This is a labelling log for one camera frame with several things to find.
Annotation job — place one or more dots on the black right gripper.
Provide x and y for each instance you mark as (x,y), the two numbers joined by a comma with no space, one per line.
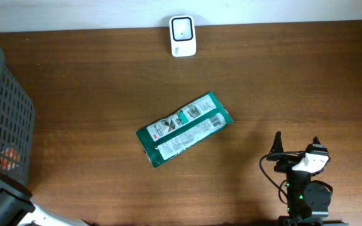
(286,160)

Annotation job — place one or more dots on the green white sponge package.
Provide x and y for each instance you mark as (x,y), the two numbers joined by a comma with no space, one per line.
(168,137)

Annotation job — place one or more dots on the orange tissue pack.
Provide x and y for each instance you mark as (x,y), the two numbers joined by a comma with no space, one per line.
(10,159)

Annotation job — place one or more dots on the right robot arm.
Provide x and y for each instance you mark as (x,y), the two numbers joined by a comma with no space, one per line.
(307,200)

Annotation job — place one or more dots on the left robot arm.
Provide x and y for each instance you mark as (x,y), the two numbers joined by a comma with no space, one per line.
(17,207)

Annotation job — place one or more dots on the white barcode scanner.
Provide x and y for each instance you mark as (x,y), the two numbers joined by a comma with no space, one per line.
(182,36)

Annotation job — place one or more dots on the grey plastic basket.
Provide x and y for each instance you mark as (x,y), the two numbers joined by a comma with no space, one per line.
(17,119)

